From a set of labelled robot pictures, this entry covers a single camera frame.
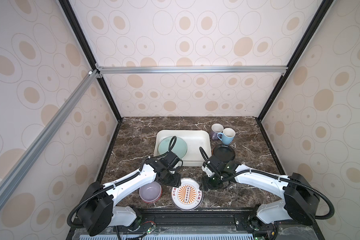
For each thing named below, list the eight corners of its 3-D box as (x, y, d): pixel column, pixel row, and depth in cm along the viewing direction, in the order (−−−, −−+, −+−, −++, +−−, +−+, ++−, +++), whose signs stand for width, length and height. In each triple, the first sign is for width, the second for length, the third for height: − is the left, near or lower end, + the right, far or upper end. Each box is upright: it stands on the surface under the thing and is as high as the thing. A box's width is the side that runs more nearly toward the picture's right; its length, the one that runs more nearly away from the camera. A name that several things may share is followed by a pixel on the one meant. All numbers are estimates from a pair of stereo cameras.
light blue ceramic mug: (218, 145, 106) (221, 136, 98) (217, 136, 111) (220, 127, 103) (232, 145, 106) (236, 136, 98) (230, 136, 111) (233, 127, 103)
